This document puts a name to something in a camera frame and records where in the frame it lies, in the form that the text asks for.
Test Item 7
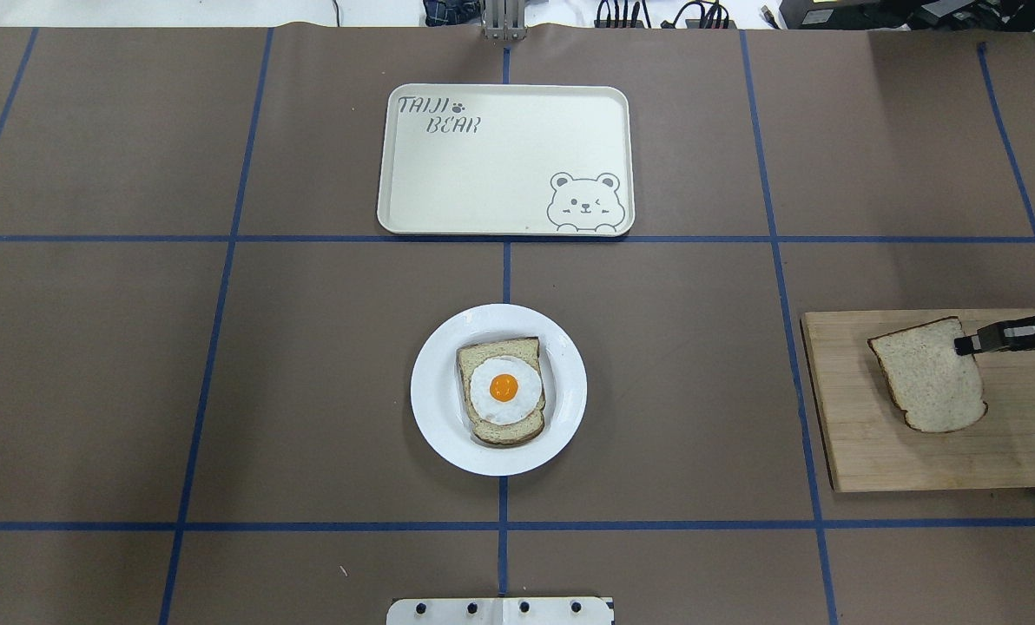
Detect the bread slice with fried egg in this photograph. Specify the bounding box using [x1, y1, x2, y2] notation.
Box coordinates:
[457, 337, 545, 446]

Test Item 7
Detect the white pedestal column base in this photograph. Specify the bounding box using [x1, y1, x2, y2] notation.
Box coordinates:
[386, 596, 616, 624]

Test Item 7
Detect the wooden cutting board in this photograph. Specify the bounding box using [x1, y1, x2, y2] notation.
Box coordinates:
[801, 309, 1035, 493]

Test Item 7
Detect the aluminium frame post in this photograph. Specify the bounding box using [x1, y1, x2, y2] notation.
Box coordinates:
[478, 0, 528, 43]

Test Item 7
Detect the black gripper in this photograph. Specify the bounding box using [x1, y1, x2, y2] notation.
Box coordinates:
[953, 321, 1035, 356]

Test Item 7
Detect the plain white bread slice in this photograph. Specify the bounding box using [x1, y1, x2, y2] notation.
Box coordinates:
[867, 316, 989, 434]

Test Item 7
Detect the white round plate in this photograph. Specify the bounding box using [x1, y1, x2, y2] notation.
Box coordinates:
[410, 304, 588, 477]

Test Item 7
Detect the cream bear serving tray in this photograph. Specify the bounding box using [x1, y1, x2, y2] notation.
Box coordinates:
[376, 83, 635, 237]

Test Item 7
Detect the folded dark blue umbrella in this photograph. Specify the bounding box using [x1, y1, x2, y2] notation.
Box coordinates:
[422, 0, 482, 27]

